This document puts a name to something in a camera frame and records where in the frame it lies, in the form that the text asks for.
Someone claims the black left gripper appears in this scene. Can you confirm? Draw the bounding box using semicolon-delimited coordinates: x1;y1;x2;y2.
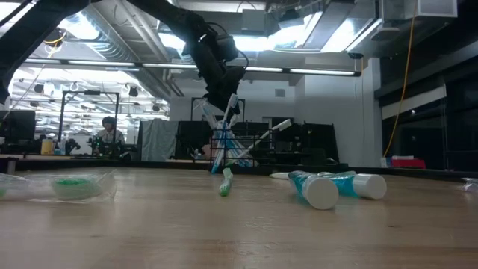
182;31;247;115

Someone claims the black wire rack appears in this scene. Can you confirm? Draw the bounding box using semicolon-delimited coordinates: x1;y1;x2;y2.
208;129;276;175

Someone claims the blue toothpaste tube white cap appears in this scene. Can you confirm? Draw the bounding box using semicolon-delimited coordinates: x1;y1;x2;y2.
287;170;340;211
317;170;388;200

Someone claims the gray hanging cloth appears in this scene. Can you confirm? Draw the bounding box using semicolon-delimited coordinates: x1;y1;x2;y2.
138;118;180;162

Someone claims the black partition panel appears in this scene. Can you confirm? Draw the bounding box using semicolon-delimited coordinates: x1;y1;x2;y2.
175;120;340;166

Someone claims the long ceiling light bar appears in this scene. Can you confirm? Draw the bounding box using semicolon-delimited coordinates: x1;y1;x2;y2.
0;57;362;78

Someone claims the packaged green toothbrush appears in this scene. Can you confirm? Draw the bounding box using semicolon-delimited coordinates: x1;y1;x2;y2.
0;170;117;203

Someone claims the yellow plastic tub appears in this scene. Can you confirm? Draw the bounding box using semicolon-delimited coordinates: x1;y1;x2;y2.
40;138;55;156

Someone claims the red box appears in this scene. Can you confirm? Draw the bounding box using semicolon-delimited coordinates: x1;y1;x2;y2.
390;158;427;170

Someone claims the black monitor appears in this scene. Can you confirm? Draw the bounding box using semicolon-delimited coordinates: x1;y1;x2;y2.
0;110;37;145

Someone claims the white ceiling vent unit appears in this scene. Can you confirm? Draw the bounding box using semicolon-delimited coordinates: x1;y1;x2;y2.
380;0;459;20

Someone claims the clear plastic wrapper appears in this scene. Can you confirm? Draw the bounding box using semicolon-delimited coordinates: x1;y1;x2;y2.
459;176;478;194

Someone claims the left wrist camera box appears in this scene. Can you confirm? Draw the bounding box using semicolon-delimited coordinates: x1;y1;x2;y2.
214;33;240;63

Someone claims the silver spiral air duct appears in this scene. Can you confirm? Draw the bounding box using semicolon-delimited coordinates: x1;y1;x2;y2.
55;7;136;64

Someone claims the tall black gantry frame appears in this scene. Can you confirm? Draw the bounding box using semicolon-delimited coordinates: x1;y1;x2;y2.
58;90;121;152

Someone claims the yellow hanging cable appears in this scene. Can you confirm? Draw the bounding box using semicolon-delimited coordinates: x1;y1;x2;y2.
383;0;418;158

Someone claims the ceiling cable reel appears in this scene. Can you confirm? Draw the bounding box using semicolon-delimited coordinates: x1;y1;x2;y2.
43;29;68;49

